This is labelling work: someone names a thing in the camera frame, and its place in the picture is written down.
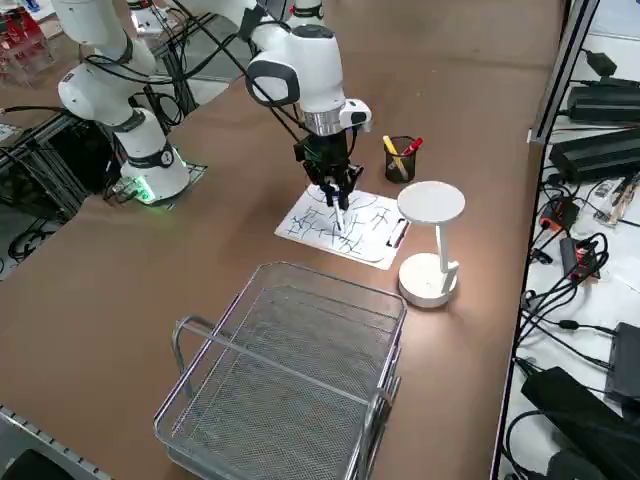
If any black aluminium frame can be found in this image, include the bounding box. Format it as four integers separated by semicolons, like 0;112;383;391
0;107;124;224

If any silver mesh file tray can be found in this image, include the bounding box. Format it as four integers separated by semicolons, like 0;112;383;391
153;261;409;480

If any grey slotted rail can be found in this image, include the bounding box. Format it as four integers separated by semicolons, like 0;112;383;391
0;403;114;480

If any large black power brick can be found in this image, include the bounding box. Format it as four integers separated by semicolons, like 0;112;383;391
548;127;640;184

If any clear rack with red items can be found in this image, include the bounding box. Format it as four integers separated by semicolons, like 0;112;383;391
0;9;64;87

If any aluminium profile post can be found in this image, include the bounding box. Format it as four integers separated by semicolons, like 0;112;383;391
528;0;601;146

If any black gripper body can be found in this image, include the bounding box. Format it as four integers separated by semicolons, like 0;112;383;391
292;130;354;176

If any white clipboard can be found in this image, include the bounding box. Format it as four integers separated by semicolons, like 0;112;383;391
273;183;412;272

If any white round desk lamp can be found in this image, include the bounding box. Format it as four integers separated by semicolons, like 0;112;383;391
396;180;467;309

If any large black pouch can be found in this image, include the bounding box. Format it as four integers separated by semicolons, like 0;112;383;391
521;366;640;480

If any flat black box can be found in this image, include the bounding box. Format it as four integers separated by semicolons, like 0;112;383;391
603;322;640;401

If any black mesh pen holder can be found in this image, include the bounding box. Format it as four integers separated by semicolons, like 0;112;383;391
384;135;418;184

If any long black power brick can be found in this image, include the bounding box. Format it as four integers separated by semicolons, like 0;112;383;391
568;84;640;126

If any black clipboard clip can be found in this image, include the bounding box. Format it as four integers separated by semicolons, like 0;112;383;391
385;216;410;250

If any blue capped marker pen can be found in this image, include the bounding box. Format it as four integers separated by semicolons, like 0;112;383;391
323;183;346;234

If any black cable with inline block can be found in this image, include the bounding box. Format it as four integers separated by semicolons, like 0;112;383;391
517;287;621;374

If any scribbled A4 paper sheet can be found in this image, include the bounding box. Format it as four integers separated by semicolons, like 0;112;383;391
275;184;401;264

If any yellow highlighter pen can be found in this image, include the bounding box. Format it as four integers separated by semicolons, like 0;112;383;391
382;134;407;177

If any small black power adapter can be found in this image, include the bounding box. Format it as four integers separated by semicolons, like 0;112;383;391
583;48;620;77

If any orange black electronic device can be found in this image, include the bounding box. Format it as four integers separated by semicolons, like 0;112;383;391
538;196;581;232
558;236;603;285

